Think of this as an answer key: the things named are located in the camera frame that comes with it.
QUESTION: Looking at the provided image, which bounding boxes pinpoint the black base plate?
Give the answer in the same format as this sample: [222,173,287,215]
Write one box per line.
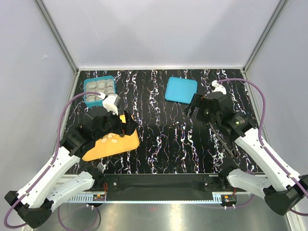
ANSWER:
[104,174,234,202]

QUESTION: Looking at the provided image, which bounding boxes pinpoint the teal box lid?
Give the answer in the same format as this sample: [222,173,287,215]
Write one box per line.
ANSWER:
[165,77,198,104]

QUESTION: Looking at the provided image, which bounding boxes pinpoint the aluminium frame rail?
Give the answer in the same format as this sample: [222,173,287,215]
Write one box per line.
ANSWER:
[33,0,80,73]

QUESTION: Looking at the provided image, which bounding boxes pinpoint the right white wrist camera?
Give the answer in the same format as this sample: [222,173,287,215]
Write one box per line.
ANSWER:
[211,80,227,95]

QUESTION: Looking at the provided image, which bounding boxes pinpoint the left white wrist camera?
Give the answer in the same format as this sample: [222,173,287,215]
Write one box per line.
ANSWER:
[98,92,120,115]

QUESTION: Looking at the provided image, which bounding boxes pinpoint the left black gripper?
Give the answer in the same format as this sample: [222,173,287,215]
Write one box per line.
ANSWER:
[94,108,138,140]

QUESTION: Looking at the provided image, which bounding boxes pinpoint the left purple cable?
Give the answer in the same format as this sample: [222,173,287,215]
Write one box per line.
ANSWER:
[4,92,104,228]

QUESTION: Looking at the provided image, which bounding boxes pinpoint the teal chocolate box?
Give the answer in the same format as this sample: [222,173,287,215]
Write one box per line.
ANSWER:
[84,76,116,109]

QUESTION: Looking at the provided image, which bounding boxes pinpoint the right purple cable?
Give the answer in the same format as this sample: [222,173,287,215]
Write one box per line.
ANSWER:
[216,78,308,215]

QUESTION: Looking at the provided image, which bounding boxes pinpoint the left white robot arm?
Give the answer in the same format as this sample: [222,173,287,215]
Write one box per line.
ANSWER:
[4,107,138,229]

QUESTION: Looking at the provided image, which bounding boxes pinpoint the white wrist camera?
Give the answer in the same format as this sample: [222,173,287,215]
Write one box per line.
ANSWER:
[211,80,227,95]
[98,92,120,115]

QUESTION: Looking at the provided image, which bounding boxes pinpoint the metal tongs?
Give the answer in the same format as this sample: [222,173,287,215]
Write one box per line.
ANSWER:
[209,123,237,159]

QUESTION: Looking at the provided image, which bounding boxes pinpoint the yellow plastic tray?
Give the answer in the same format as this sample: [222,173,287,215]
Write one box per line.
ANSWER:
[82,114,140,161]

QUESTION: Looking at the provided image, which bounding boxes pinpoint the purple cable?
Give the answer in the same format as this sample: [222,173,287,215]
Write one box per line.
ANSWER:
[216,78,308,215]
[4,92,104,228]

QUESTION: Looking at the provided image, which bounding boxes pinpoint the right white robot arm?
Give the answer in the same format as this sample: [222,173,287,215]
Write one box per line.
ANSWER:
[185,91,308,216]

